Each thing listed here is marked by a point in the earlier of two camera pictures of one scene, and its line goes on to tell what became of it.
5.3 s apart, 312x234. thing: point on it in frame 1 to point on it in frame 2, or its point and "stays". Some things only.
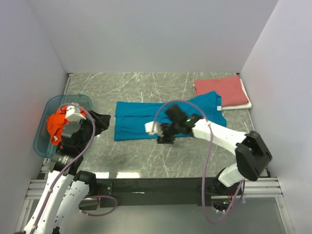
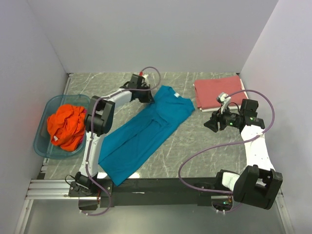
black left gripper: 102,122 to 148,98
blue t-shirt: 130,118 to 139,137
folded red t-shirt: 229,87 stays
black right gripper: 165,140 to 216,117
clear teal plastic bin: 43,143 stays
